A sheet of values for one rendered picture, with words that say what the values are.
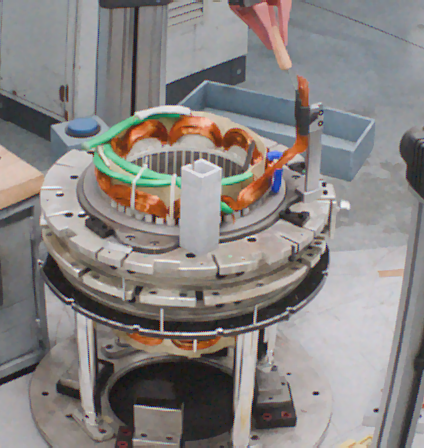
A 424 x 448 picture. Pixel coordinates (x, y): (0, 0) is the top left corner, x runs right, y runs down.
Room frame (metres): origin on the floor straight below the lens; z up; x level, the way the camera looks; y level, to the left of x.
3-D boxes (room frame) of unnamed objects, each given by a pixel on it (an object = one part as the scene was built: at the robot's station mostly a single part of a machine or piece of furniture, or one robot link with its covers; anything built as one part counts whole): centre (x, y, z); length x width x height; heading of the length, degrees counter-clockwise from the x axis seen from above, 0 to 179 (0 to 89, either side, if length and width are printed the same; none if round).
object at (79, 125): (1.51, 0.17, 1.04); 0.04 x 0.04 x 0.01
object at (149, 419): (1.12, 0.05, 0.85); 0.06 x 0.04 x 0.05; 85
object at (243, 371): (1.14, -0.04, 0.91); 0.02 x 0.02 x 0.21
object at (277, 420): (1.22, -0.08, 0.81); 0.08 x 0.05 x 0.01; 7
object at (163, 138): (1.30, 0.08, 1.12); 0.06 x 0.02 x 0.04; 133
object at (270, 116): (1.51, -0.08, 0.92); 0.25 x 0.11 x 0.28; 68
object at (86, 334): (1.17, 0.14, 0.91); 0.02 x 0.02 x 0.21
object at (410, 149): (0.80, -0.16, 1.37); 0.06 x 0.04 x 0.04; 23
